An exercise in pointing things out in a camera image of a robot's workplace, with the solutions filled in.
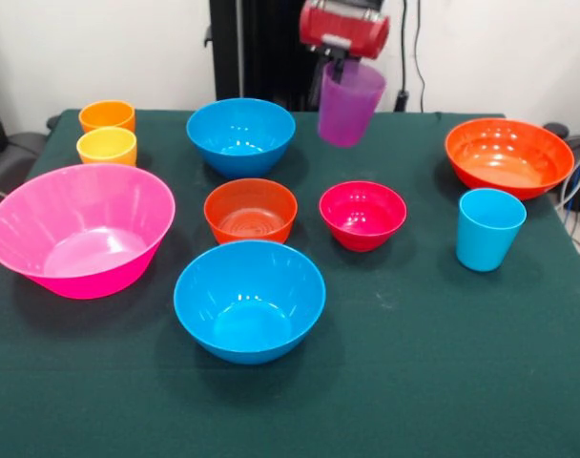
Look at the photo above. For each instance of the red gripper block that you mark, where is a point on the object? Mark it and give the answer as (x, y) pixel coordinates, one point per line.
(337, 31)

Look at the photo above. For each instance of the purple cup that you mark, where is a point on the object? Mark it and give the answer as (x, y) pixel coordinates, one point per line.
(347, 119)

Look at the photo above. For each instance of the small magenta bowl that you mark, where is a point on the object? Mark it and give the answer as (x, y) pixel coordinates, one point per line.
(361, 234)

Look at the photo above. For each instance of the small orange bowl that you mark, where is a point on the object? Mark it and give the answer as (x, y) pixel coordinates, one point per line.
(233, 229)

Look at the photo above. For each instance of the large red-orange bowl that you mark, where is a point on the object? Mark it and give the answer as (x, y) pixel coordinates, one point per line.
(509, 172)

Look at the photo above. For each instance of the blue bowl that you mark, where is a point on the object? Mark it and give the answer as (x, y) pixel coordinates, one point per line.
(249, 343)
(240, 157)

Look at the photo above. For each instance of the orange cup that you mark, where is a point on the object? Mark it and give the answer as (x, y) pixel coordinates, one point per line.
(106, 119)

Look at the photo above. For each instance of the blue cup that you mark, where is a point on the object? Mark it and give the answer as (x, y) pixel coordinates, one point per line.
(485, 248)

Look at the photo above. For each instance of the yellow cup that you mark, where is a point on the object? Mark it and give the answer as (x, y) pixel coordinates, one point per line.
(106, 152)

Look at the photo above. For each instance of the dark green table cloth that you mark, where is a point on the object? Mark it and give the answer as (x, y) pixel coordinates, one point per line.
(414, 358)

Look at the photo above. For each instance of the large pink bowl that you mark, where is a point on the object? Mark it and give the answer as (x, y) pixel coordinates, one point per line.
(80, 276)

